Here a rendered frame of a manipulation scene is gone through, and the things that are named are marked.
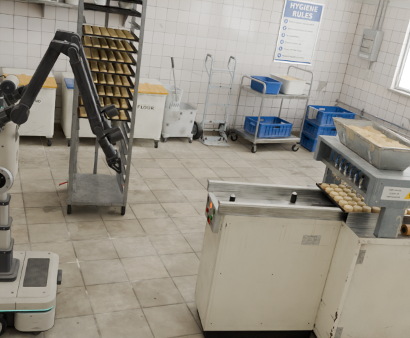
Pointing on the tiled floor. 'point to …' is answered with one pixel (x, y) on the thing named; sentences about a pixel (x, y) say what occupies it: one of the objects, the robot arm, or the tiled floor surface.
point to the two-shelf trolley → (278, 114)
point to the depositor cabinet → (376, 286)
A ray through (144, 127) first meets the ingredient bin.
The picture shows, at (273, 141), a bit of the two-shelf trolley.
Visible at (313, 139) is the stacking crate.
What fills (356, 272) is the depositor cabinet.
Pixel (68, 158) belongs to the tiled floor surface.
